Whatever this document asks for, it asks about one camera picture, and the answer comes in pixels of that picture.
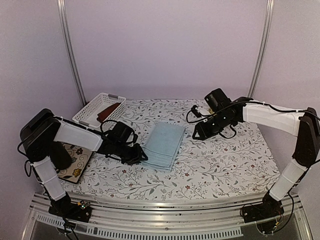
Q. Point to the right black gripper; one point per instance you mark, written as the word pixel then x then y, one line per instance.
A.
pixel 203 132

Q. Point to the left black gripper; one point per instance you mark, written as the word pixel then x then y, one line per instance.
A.
pixel 137 156

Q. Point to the light blue towel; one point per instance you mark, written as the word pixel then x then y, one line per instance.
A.
pixel 162 146

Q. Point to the dark red towel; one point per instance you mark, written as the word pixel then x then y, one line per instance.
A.
pixel 103 115

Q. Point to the white perforated plastic basket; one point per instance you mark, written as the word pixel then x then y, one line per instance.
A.
pixel 88 115

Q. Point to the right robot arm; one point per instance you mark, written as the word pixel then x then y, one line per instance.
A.
pixel 301 128

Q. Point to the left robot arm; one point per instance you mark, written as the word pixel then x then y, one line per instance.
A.
pixel 44 136

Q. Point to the floral patterned table mat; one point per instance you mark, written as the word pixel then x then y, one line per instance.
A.
pixel 236 163

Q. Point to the floral square ceramic plate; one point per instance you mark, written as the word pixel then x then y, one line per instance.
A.
pixel 79 159

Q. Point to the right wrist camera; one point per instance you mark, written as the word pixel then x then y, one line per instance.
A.
pixel 199 111

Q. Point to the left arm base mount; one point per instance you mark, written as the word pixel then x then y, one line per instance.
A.
pixel 70 211

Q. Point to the front aluminium rail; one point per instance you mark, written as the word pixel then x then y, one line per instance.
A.
pixel 131 219

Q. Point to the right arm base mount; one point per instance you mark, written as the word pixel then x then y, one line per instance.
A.
pixel 265 210

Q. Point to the left aluminium frame post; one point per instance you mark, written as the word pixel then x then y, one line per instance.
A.
pixel 62 12

